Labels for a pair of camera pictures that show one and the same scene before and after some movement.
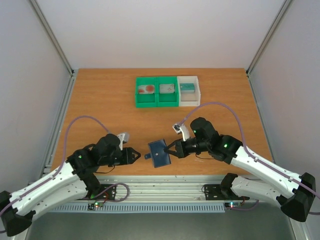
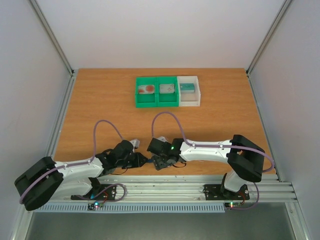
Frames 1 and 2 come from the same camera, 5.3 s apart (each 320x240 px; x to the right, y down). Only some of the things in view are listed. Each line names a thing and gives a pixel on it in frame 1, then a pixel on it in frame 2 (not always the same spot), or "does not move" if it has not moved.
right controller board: (231, 205) does not move
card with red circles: (146, 89) does not move
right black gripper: (180, 148) → (161, 161)
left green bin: (146, 100) does not move
